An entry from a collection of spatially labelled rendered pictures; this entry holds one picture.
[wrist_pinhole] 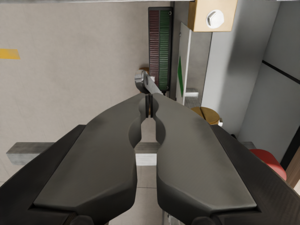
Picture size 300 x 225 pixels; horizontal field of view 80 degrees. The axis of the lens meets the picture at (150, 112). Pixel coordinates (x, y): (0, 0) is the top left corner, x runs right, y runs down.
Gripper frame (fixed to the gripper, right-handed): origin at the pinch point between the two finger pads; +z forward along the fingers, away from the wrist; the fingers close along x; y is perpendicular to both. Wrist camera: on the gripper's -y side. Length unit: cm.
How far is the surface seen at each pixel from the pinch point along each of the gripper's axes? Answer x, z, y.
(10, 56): -86, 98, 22
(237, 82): 23.0, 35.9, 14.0
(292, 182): 22.4, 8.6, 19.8
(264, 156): 16.4, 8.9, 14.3
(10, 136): -113, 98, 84
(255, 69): 26.7, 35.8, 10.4
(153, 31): 0.2, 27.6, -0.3
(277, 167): 17.6, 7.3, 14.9
